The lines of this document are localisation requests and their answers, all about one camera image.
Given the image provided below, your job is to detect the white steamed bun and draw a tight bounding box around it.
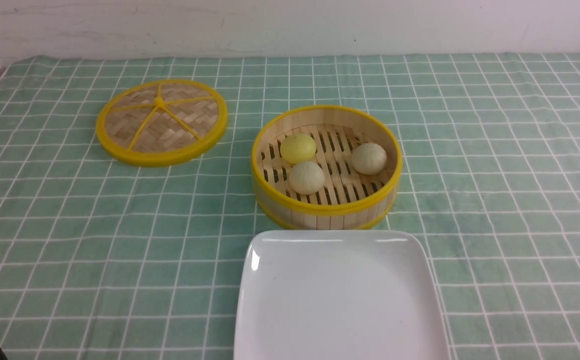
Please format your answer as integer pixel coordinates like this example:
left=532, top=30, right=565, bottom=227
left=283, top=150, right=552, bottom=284
left=351, top=143, right=388, bottom=176
left=288, top=161, right=325, bottom=195

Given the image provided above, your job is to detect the yellow steamed bun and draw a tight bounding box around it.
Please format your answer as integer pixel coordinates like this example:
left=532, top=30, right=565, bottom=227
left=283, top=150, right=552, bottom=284
left=280, top=133, right=317, bottom=165

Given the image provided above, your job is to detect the white square plate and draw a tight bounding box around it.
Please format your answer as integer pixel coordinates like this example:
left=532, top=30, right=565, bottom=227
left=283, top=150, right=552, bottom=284
left=233, top=230, right=451, bottom=360

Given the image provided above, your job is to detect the yellow-rimmed bamboo steamer basket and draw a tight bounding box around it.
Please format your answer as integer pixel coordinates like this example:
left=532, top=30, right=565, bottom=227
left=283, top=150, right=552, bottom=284
left=250, top=105, right=403, bottom=230

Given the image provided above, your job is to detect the yellow-rimmed bamboo steamer lid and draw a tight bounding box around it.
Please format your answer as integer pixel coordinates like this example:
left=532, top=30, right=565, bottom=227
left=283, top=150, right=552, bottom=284
left=95, top=79, right=228, bottom=167

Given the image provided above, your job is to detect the green checkered tablecloth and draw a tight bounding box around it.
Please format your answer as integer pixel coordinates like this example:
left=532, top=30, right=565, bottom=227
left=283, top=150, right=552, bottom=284
left=0, top=53, right=580, bottom=360

